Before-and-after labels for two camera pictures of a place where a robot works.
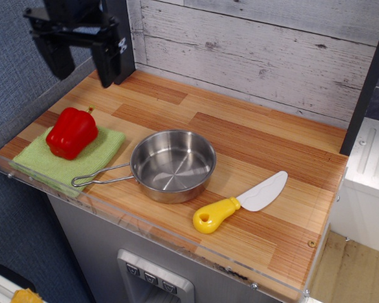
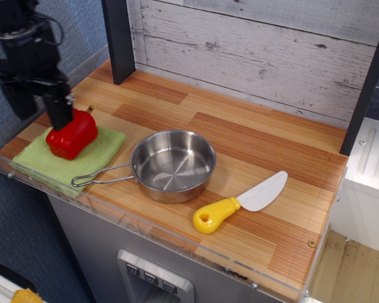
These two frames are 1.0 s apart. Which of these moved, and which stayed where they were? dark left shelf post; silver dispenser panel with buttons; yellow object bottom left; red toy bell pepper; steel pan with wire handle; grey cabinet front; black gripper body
Moved: black gripper body
Stayed: silver dispenser panel with buttons; grey cabinet front; dark left shelf post; steel pan with wire handle; yellow object bottom left; red toy bell pepper
